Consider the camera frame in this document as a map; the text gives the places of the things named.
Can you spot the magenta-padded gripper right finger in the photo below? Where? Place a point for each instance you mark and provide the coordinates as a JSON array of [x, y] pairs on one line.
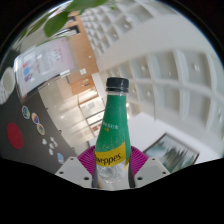
[[150, 168]]

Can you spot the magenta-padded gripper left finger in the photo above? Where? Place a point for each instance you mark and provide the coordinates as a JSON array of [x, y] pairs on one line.
[[75, 170]]

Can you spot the green drink bottle yellow label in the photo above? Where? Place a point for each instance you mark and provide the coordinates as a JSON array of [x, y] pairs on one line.
[[112, 133]]

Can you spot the small blue card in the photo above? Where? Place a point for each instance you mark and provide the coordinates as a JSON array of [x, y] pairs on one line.
[[60, 157]]

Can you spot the small white sticker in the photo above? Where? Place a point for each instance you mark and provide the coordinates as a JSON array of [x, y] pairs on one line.
[[53, 141], [50, 152], [44, 141]]

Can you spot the round printed badge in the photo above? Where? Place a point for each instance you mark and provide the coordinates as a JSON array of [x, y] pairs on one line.
[[35, 118], [40, 129], [25, 112]]

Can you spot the flat round red coaster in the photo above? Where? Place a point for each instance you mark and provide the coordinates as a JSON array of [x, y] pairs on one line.
[[15, 135]]

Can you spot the recessed ceiling lights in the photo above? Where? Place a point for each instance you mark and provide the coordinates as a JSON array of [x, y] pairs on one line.
[[143, 67]]

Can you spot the pink and white sign stand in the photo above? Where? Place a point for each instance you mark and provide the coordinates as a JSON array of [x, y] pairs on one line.
[[43, 63]]

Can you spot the green potted plant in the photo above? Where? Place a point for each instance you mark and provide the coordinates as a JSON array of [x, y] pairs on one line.
[[56, 21]]

